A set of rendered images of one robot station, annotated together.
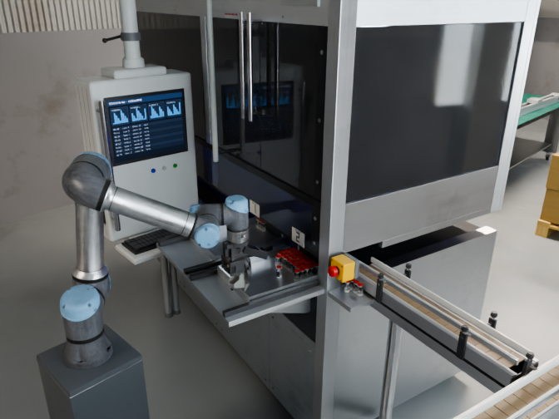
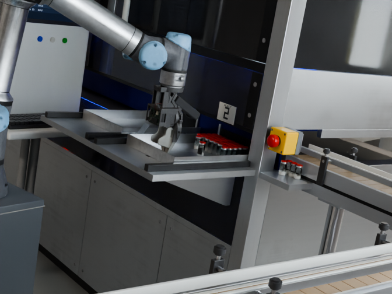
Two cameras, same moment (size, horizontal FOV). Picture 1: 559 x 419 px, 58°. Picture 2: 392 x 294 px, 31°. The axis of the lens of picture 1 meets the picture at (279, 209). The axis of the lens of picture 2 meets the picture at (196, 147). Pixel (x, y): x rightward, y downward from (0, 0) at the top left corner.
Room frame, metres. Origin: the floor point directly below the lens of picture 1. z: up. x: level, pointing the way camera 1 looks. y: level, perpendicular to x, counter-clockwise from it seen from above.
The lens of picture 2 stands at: (-0.48, 0.33, 1.42)
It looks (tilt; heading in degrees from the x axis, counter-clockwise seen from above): 13 degrees down; 352
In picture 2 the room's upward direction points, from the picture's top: 10 degrees clockwise
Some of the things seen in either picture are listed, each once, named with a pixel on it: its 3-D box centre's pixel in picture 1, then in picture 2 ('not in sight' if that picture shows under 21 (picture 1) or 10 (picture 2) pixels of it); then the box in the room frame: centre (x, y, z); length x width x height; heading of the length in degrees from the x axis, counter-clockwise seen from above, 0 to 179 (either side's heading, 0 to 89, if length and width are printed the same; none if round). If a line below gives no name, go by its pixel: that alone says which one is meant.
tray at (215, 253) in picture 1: (237, 238); (142, 123); (2.02, 0.19, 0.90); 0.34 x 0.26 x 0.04; 123
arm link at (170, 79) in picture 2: (238, 234); (173, 79); (1.56, 0.14, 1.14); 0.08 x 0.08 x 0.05
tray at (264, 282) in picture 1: (271, 273); (192, 149); (1.71, 0.03, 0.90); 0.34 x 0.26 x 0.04; 122
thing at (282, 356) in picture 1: (286, 253); (170, 189); (2.75, -0.04, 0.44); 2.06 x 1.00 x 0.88; 33
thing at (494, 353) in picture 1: (431, 312); (382, 191); (1.42, -0.51, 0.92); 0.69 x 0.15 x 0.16; 33
